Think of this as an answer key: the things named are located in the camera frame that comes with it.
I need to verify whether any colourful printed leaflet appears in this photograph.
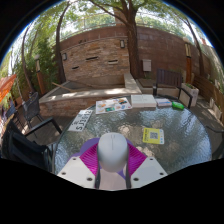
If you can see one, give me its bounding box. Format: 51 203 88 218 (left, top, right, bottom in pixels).
95 97 133 115

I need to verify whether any wooden lamp post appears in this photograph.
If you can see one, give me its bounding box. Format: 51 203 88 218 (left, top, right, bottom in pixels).
34 54 46 96
184 41 193 84

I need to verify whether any dark slatted garden chair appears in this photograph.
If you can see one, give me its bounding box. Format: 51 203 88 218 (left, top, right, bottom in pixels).
152 68 194 109

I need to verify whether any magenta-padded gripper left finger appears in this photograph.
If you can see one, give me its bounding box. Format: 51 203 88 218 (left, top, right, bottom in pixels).
56 142 102 190

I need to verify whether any large tree trunk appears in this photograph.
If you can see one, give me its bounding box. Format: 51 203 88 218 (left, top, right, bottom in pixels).
89 0 144 79

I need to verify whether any white licence plate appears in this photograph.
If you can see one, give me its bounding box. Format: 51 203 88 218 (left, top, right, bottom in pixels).
67 109 93 132

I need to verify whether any small white blue booklet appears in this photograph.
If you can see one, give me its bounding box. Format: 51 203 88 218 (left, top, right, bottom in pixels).
155 98 173 108

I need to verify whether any white computer mouse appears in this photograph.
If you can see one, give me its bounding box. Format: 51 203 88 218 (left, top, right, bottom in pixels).
97 132 130 173

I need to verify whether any white wall utility box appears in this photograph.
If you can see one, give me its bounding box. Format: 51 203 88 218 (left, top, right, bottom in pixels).
142 59 152 72

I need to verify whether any green small packet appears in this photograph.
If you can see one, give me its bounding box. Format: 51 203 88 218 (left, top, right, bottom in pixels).
171 101 185 111

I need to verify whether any purple paw-shaped mouse pad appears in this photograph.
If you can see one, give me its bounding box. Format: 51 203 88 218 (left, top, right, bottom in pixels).
70 137 134 191

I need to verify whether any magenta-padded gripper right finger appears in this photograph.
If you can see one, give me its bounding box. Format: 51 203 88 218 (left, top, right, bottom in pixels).
124 141 169 190

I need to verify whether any yellow printed card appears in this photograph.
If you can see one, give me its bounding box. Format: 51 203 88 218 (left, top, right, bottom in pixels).
142 127 165 145

